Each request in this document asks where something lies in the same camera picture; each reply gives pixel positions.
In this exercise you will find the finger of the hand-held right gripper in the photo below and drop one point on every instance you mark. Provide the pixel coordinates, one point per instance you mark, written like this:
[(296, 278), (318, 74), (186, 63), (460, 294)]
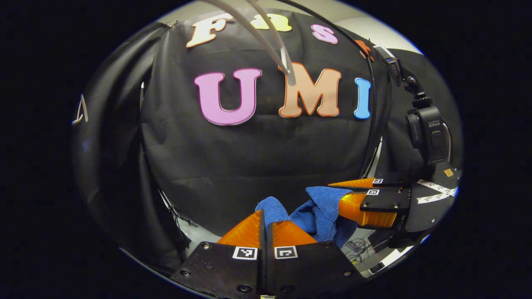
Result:
[(384, 201), (395, 182)]

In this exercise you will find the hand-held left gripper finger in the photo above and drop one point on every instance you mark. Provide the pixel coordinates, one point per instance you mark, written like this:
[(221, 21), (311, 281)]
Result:
[(269, 270), (262, 265)]

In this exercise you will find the blue ribbed shirt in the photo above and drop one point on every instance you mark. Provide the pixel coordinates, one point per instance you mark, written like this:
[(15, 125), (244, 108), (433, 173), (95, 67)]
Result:
[(320, 207)]

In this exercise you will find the black clothes rack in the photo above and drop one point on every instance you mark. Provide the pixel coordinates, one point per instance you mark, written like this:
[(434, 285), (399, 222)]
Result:
[(373, 104)]

